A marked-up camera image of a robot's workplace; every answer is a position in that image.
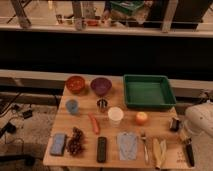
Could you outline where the orange carrot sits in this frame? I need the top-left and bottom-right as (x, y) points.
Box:
(88, 114), (100, 135)

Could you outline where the metal fork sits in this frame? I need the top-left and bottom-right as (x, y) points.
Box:
(140, 132), (149, 165)

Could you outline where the white paper cup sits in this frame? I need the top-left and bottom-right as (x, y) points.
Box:
(108, 107), (124, 126)

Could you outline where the red bowl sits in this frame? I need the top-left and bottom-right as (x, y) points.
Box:
(65, 76), (85, 94)

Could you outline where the blue plastic cup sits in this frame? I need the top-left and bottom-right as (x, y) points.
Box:
(65, 99), (78, 115)

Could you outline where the small metal cup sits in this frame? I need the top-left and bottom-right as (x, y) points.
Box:
(97, 98), (108, 112)

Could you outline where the red yellow apple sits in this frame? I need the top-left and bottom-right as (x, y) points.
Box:
(135, 112), (148, 125)

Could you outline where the purple bowl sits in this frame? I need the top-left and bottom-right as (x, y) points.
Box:
(90, 77), (112, 96)

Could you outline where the blue sponge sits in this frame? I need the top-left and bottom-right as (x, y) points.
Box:
(50, 133), (67, 156)

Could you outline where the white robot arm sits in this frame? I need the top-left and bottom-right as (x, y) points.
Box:
(169, 100), (213, 138)

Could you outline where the light blue cloth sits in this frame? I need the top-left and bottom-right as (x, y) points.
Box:
(117, 132), (137, 160)

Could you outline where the black remote control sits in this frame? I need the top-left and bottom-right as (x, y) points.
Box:
(97, 137), (107, 163)

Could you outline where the bunch of dark grapes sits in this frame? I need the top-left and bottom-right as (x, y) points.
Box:
(67, 127), (84, 156)

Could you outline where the green plastic tray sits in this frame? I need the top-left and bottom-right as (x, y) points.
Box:
(123, 74), (176, 109)

